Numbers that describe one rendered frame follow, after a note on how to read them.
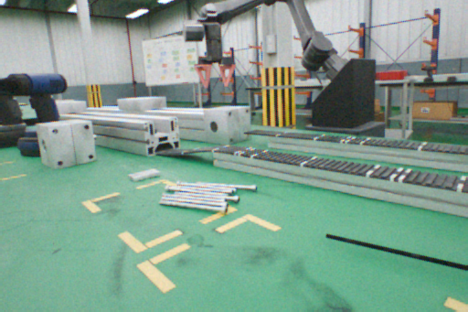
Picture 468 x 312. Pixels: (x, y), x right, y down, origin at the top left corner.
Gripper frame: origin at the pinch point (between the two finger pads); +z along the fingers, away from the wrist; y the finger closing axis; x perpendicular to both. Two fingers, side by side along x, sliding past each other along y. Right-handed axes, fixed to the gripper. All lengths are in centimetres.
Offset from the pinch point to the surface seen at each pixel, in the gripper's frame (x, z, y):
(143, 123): 12.4, 8.0, 36.9
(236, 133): 21.2, 13.3, 14.4
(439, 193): 71, 14, 34
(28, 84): -15, -3, 52
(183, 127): 1.2, 12.6, 17.0
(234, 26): -720, -205, -817
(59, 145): 4, 11, 53
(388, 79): -20, 6, -271
